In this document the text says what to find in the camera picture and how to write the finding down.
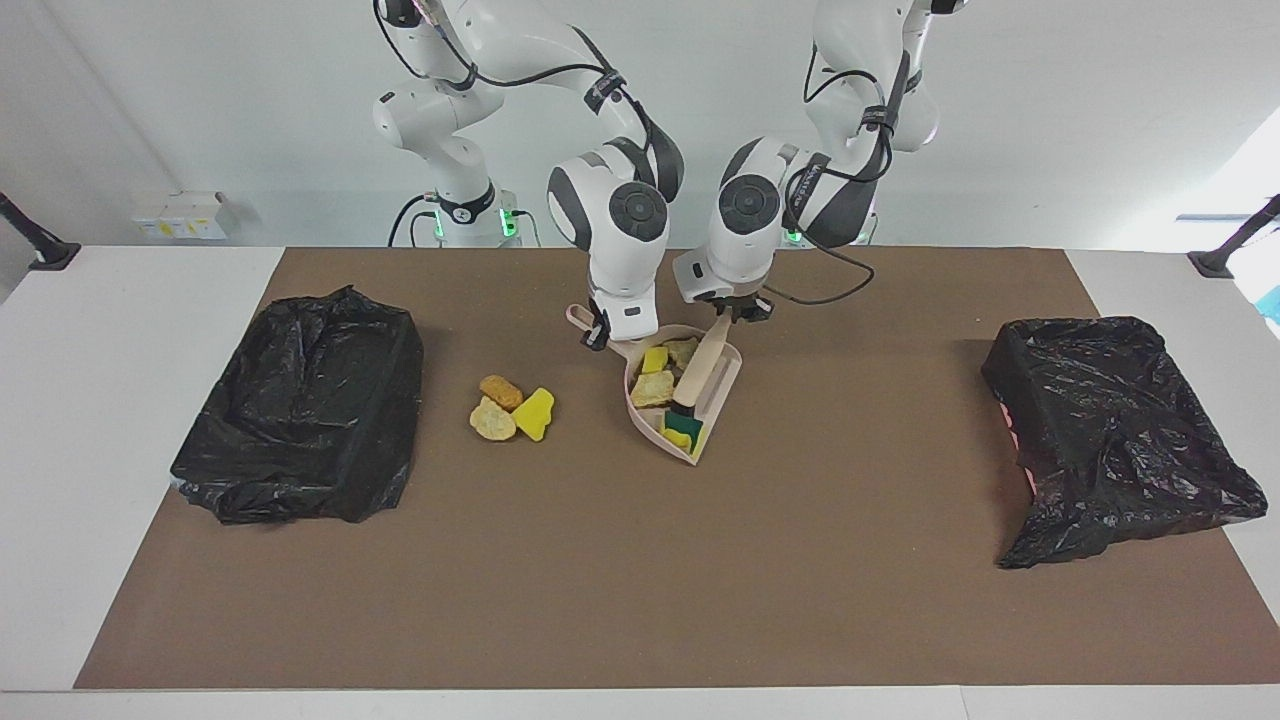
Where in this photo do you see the brown table mat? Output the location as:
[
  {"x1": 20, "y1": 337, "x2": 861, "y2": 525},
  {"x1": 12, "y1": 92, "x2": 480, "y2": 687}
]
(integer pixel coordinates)
[{"x1": 75, "y1": 247, "x2": 1280, "y2": 691}]

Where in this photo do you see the black bag lined pink bin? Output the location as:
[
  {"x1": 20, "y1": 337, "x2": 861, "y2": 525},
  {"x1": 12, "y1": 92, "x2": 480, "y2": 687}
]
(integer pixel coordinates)
[{"x1": 980, "y1": 316, "x2": 1269, "y2": 571}]

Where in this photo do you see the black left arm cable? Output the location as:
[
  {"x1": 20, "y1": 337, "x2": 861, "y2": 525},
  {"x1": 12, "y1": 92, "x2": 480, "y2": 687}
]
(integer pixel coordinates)
[{"x1": 765, "y1": 45, "x2": 913, "y2": 307}]

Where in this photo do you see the black camera stand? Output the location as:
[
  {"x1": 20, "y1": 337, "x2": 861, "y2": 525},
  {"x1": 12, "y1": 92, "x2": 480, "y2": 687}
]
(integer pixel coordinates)
[
  {"x1": 0, "y1": 190, "x2": 82, "y2": 272},
  {"x1": 1188, "y1": 194, "x2": 1280, "y2": 279}
]

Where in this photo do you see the white wall power box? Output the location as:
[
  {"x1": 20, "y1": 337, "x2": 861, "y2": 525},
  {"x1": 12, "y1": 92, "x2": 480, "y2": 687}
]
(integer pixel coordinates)
[{"x1": 132, "y1": 190, "x2": 231, "y2": 241}]

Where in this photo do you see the green and yellow sponge piece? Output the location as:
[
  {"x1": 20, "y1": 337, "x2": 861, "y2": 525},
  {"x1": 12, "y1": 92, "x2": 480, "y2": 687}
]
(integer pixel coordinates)
[{"x1": 662, "y1": 405, "x2": 707, "y2": 456}]

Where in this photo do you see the beige hand brush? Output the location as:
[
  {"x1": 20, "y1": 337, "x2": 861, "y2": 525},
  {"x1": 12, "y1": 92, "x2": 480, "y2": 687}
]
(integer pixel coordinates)
[{"x1": 668, "y1": 312, "x2": 734, "y2": 426}]

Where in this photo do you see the black base power cable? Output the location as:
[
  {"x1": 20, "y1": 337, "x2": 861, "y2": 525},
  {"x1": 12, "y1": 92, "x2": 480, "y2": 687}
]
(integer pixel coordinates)
[{"x1": 388, "y1": 193, "x2": 441, "y2": 248}]

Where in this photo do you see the beige plastic dustpan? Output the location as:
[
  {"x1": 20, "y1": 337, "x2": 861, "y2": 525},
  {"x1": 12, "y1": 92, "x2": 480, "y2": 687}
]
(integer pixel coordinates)
[{"x1": 566, "y1": 304, "x2": 744, "y2": 467}]

